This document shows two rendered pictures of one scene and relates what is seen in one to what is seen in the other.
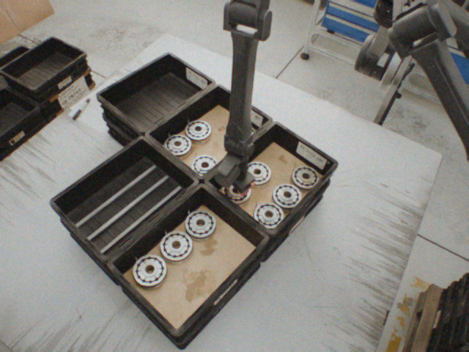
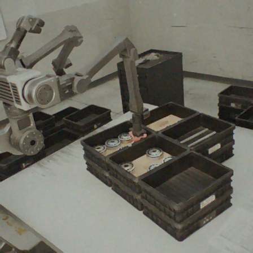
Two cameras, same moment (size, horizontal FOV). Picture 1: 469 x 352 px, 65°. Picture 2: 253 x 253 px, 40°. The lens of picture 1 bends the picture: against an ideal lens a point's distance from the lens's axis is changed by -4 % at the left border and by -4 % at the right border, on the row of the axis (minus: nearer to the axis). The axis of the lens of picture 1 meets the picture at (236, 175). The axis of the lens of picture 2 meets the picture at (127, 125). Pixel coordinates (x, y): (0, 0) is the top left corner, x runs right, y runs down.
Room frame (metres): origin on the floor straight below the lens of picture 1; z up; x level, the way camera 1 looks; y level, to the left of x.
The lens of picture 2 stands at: (2.59, 0.61, 1.97)
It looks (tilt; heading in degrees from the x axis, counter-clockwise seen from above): 27 degrees down; 200
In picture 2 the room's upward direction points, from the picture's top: 7 degrees counter-clockwise
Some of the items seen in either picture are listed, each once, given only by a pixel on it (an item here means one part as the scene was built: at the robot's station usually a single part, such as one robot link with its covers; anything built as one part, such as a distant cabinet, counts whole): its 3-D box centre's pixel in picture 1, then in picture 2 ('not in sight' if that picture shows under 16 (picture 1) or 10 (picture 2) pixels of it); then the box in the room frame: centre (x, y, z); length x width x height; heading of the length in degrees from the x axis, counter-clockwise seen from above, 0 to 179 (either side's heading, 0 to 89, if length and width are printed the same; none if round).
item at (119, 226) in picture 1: (128, 201); (196, 137); (0.64, 0.35, 0.87); 0.40 x 0.30 x 0.11; 144
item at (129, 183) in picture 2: (210, 137); (148, 162); (0.96, 0.12, 0.87); 0.40 x 0.30 x 0.11; 144
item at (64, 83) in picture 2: not in sight; (60, 84); (1.23, -0.20, 1.45); 0.09 x 0.08 x 0.12; 64
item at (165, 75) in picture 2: not in sight; (152, 95); (-1.05, -0.36, 0.45); 0.60 x 0.45 x 0.90; 154
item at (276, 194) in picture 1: (286, 195); (112, 142); (0.74, -0.18, 0.86); 0.10 x 0.10 x 0.01
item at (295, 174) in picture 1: (305, 177); (98, 148); (0.83, -0.25, 0.86); 0.10 x 0.10 x 0.01
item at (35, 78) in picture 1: (56, 91); not in sight; (1.65, 1.16, 0.37); 0.40 x 0.30 x 0.45; 154
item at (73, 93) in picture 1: (74, 94); not in sight; (1.59, 1.01, 0.41); 0.31 x 0.02 x 0.16; 154
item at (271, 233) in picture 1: (273, 174); (117, 138); (0.78, -0.13, 0.92); 0.40 x 0.30 x 0.02; 144
